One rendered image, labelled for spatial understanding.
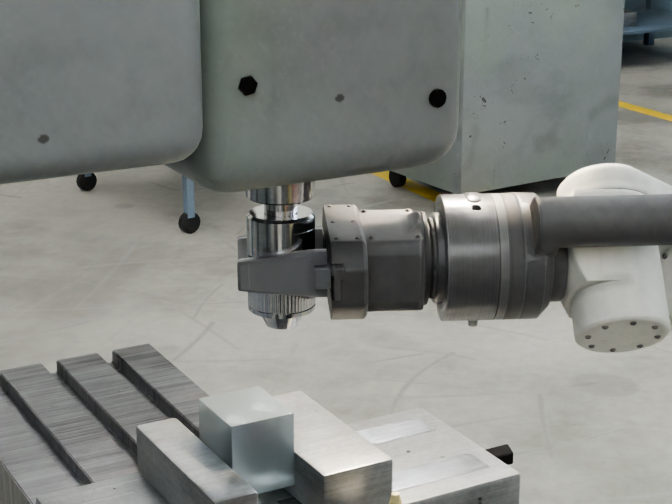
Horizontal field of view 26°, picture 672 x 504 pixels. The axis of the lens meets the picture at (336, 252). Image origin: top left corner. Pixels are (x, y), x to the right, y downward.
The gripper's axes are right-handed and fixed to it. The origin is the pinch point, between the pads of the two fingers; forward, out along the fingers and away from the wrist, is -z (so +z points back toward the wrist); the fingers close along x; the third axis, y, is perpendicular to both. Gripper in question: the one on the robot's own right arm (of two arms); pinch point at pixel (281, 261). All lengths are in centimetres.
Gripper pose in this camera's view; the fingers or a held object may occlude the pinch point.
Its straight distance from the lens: 100.4
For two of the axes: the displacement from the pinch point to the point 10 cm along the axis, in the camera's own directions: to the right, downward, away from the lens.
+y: 0.1, 9.5, 3.0
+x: 0.6, 3.0, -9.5
